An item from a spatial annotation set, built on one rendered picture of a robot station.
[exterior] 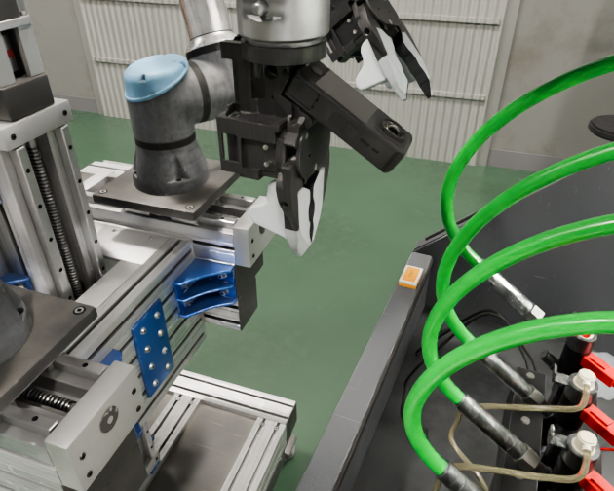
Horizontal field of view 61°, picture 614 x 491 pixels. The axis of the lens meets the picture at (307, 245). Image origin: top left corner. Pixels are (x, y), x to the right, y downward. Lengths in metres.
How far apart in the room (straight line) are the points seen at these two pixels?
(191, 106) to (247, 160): 0.53
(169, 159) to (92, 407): 0.49
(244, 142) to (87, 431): 0.41
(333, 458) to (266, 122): 0.41
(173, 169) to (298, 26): 0.65
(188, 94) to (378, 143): 0.61
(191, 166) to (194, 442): 0.88
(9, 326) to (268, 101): 0.44
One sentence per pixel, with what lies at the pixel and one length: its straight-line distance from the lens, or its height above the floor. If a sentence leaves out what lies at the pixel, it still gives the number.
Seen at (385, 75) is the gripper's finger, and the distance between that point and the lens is 0.67.
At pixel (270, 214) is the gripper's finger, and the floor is 1.26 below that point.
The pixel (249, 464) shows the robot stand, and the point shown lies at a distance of 1.54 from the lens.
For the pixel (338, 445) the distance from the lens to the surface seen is 0.69.
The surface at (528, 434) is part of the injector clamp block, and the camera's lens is 0.71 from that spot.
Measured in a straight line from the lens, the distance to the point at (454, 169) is 0.57.
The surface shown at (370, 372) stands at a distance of 0.77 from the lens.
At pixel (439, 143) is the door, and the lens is 3.71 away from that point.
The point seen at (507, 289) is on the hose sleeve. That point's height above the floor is 1.14.
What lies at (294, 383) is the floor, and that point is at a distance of 2.01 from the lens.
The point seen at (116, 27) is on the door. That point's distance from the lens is 4.43.
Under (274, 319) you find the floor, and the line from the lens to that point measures 2.27.
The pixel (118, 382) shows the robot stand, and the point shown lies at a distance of 0.73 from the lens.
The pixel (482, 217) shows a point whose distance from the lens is 0.50.
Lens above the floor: 1.51
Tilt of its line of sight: 34 degrees down
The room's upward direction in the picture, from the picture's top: straight up
